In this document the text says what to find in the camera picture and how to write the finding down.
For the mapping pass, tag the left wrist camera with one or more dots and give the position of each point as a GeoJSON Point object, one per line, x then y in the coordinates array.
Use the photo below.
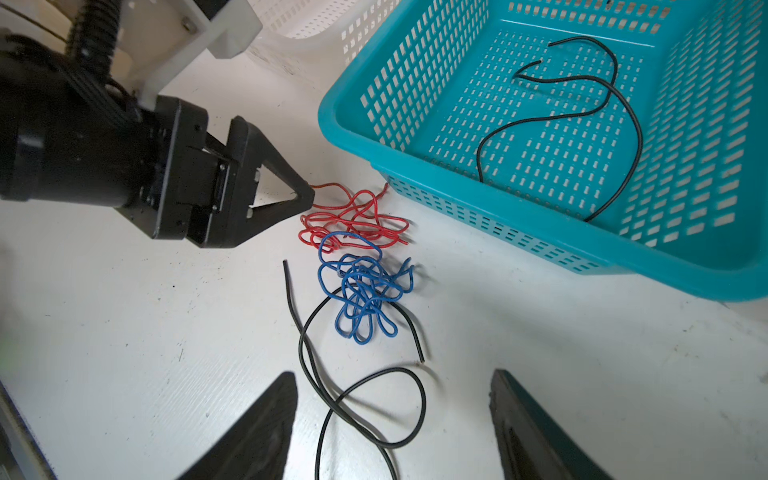
{"type": "Point", "coordinates": [158, 39]}

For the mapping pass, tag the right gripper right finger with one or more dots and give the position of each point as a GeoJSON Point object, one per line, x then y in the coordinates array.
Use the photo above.
{"type": "Point", "coordinates": [531, 444]}

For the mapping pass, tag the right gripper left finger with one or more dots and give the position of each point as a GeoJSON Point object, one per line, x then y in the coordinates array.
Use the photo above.
{"type": "Point", "coordinates": [257, 445]}

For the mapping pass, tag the teal plastic basket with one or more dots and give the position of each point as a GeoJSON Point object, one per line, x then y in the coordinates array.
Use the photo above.
{"type": "Point", "coordinates": [602, 136]}

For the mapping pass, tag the left white plastic basket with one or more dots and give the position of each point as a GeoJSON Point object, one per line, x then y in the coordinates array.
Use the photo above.
{"type": "Point", "coordinates": [295, 32]}

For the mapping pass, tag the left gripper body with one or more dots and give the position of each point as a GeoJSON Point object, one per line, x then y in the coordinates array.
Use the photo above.
{"type": "Point", "coordinates": [169, 175]}

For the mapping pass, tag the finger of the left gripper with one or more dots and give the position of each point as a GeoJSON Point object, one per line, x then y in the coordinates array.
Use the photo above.
{"type": "Point", "coordinates": [254, 188]}

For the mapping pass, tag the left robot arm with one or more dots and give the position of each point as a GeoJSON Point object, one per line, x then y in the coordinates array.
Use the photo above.
{"type": "Point", "coordinates": [90, 124]}

